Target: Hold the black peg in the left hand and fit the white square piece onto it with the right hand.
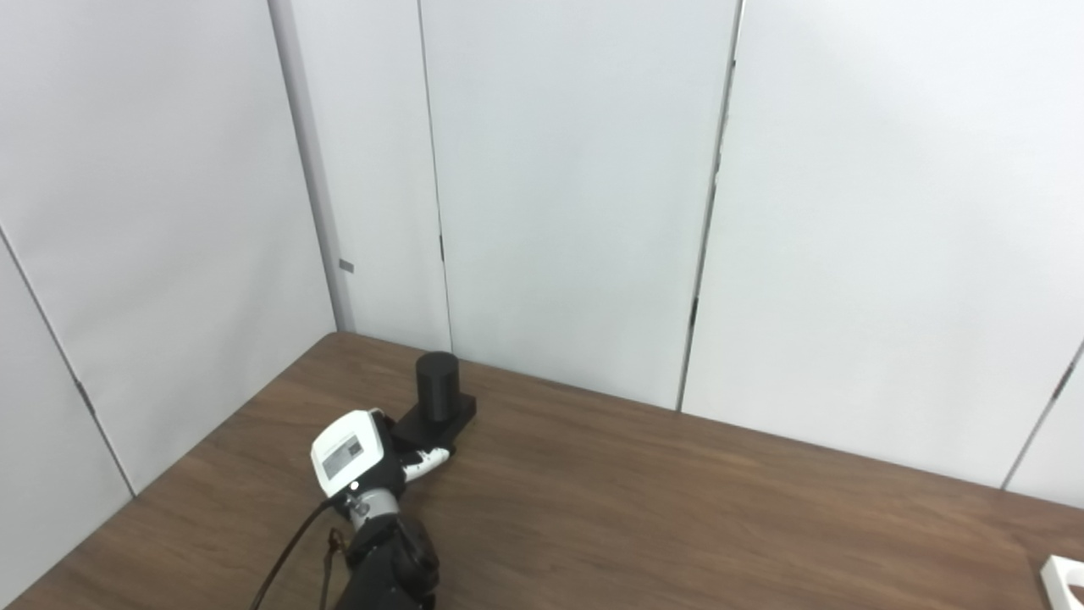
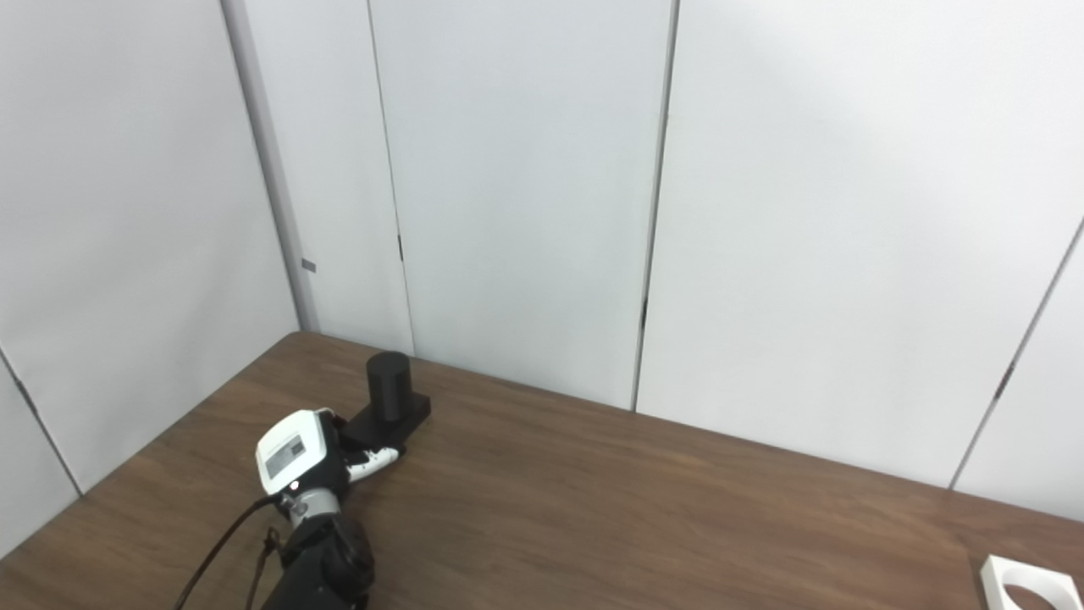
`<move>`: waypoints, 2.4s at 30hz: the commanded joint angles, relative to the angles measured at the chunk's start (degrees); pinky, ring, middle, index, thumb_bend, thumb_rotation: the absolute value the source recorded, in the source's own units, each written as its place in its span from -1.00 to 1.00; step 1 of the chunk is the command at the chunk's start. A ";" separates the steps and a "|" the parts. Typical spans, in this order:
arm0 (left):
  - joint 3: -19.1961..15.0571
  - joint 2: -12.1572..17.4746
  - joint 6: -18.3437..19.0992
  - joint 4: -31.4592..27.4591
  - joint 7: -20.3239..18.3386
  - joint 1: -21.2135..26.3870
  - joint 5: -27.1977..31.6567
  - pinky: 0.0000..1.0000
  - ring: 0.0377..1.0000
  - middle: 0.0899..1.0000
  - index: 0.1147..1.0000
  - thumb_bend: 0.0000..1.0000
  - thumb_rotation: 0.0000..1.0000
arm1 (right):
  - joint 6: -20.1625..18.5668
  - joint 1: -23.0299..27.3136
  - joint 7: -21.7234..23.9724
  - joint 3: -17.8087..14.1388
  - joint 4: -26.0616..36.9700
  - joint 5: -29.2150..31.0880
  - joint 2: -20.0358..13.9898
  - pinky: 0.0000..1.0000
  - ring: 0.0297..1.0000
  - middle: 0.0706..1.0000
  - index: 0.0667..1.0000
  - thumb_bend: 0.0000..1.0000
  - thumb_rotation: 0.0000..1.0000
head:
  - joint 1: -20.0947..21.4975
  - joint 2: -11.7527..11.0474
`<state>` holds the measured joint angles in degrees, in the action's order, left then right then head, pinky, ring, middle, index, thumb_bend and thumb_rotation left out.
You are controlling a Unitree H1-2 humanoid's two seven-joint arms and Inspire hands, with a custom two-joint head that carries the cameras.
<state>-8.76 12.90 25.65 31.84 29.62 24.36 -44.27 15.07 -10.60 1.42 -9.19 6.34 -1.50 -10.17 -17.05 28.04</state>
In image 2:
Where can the white square piece with hole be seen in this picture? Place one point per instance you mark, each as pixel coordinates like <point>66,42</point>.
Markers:
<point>995,580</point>

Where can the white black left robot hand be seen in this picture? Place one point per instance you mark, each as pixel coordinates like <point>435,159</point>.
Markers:
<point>292,453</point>

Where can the black peg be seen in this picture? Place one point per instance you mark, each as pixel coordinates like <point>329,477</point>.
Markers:
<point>389,390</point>

